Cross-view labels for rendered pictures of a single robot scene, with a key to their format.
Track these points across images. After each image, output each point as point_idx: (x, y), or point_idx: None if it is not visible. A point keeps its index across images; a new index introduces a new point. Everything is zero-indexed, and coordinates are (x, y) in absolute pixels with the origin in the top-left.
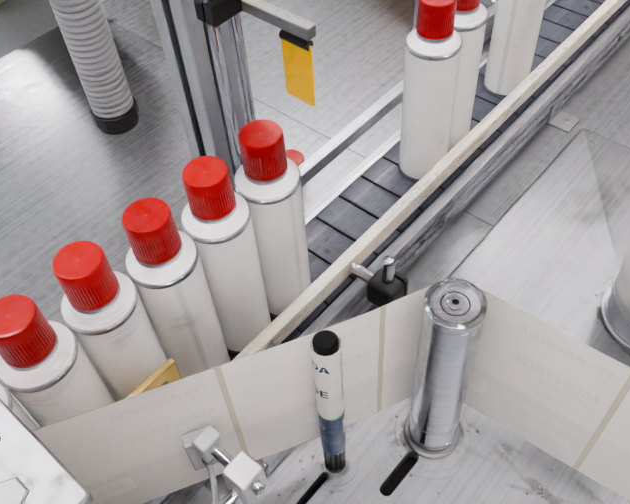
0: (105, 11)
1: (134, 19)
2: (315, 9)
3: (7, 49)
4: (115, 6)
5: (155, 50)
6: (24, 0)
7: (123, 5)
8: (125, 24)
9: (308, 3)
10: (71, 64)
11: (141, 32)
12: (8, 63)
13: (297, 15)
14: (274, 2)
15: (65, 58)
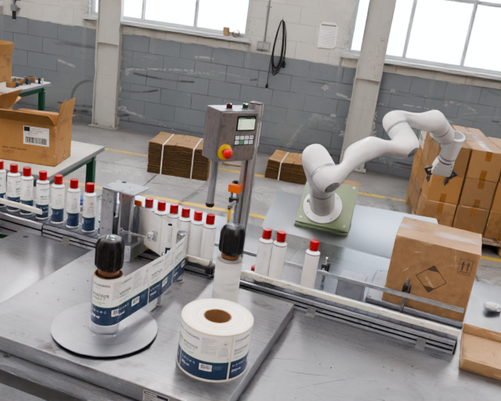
0: (308, 240)
1: (308, 245)
2: (338, 273)
3: (279, 230)
4: None
5: (295, 250)
6: (304, 228)
7: None
8: (304, 244)
9: (340, 271)
10: None
11: (302, 247)
12: (273, 231)
13: (332, 270)
14: (335, 266)
15: None
